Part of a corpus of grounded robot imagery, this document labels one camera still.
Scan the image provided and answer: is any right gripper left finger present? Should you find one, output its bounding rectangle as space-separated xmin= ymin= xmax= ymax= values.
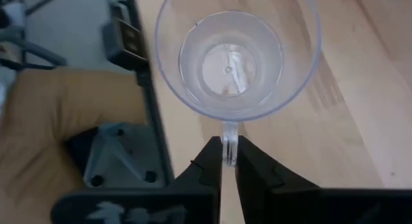
xmin=167 ymin=136 xmax=223 ymax=224

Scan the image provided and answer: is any clear plastic cup with handle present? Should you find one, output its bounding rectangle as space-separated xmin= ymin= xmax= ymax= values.
xmin=154 ymin=0 xmax=323 ymax=169

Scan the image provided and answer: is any black aluminium table frame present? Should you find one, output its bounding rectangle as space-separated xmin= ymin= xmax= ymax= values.
xmin=102 ymin=0 xmax=177 ymax=190

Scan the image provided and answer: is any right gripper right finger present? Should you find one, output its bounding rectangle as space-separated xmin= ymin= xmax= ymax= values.
xmin=234 ymin=136 xmax=319 ymax=224

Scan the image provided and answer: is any silver arm base bracket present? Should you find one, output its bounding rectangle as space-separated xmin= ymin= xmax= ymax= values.
xmin=64 ymin=122 xmax=165 ymax=189

